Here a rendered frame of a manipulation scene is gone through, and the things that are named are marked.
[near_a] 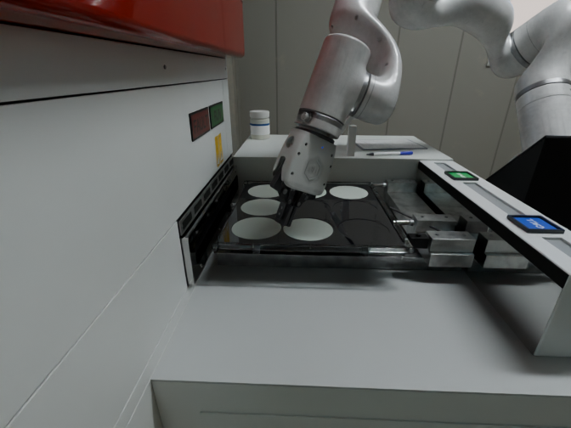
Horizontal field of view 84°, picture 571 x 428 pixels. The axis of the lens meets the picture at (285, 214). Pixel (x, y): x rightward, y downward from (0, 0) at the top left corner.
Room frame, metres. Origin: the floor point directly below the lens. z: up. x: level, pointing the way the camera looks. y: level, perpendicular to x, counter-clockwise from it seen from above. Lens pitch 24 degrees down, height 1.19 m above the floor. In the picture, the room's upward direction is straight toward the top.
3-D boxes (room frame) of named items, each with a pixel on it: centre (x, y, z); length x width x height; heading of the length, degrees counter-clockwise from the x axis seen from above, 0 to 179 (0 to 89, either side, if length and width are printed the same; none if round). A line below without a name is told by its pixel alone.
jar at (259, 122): (1.18, 0.09, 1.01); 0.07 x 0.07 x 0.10
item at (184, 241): (0.67, 0.16, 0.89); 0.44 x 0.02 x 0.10; 177
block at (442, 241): (0.53, -0.31, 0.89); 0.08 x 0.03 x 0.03; 87
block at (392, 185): (0.85, -0.33, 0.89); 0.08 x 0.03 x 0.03; 87
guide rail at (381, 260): (0.56, -0.11, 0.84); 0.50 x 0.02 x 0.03; 87
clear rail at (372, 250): (0.50, -0.05, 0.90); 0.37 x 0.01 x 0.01; 87
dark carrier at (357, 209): (0.68, -0.05, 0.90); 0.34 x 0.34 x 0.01; 87
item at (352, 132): (0.92, -0.17, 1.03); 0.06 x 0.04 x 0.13; 87
